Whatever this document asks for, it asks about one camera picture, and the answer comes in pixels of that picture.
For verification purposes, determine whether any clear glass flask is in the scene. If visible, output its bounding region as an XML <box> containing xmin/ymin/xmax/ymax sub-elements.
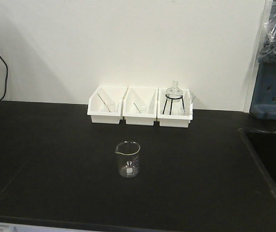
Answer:
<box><xmin>165</xmin><ymin>81</ymin><xmax>183</xmax><ymax>113</ymax></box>

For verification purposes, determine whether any small beaker in bin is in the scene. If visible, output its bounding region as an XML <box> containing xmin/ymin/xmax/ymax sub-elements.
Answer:
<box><xmin>179</xmin><ymin>107</ymin><xmax>191</xmax><ymax>116</ymax></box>
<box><xmin>138</xmin><ymin>105</ymin><xmax>148</xmax><ymax>114</ymax></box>
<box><xmin>104</xmin><ymin>101</ymin><xmax>115</xmax><ymax>113</ymax></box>

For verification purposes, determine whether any white middle storage bin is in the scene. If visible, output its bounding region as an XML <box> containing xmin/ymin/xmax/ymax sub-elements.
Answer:
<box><xmin>123</xmin><ymin>87</ymin><xmax>158</xmax><ymax>126</ymax></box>

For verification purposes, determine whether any white left storage bin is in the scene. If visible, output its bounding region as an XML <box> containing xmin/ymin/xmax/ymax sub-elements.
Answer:
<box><xmin>87</xmin><ymin>86</ymin><xmax>128</xmax><ymax>124</ymax></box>

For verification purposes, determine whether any white storage bin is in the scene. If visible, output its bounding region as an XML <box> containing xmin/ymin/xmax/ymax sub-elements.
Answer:
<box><xmin>123</xmin><ymin>87</ymin><xmax>158</xmax><ymax>126</ymax></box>
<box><xmin>87</xmin><ymin>86</ymin><xmax>128</xmax><ymax>124</ymax></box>
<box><xmin>157</xmin><ymin>88</ymin><xmax>195</xmax><ymax>128</ymax></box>

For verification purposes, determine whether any small beaker in left bin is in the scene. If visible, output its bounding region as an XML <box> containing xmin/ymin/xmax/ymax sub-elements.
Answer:
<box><xmin>104</xmin><ymin>101</ymin><xmax>115</xmax><ymax>113</ymax></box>

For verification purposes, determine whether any small beaker in middle bin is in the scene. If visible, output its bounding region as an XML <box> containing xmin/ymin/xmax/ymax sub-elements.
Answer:
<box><xmin>138</xmin><ymin>105</ymin><xmax>148</xmax><ymax>114</ymax></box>

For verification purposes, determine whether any clear glass beaker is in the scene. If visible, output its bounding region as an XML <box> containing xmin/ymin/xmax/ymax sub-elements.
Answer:
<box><xmin>115</xmin><ymin>141</ymin><xmax>141</xmax><ymax>178</ymax></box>

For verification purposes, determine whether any small beaker in right bin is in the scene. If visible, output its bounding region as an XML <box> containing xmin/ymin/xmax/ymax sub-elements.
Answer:
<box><xmin>179</xmin><ymin>107</ymin><xmax>191</xmax><ymax>116</ymax></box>

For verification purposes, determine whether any black wire tripod stand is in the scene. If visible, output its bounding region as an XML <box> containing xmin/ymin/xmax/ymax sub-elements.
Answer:
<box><xmin>162</xmin><ymin>94</ymin><xmax>185</xmax><ymax>115</ymax></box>

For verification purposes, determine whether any clear plastic pipette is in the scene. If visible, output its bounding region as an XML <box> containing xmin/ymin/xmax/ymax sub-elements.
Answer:
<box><xmin>125</xmin><ymin>160</ymin><xmax>133</xmax><ymax>175</ymax></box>

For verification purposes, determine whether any blue plastic container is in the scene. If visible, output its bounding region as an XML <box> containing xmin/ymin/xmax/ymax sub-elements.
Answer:
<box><xmin>250</xmin><ymin>63</ymin><xmax>276</xmax><ymax>120</ymax></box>

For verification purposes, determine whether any white right storage bin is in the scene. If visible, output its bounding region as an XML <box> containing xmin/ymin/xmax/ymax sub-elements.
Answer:
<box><xmin>157</xmin><ymin>88</ymin><xmax>195</xmax><ymax>128</ymax></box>

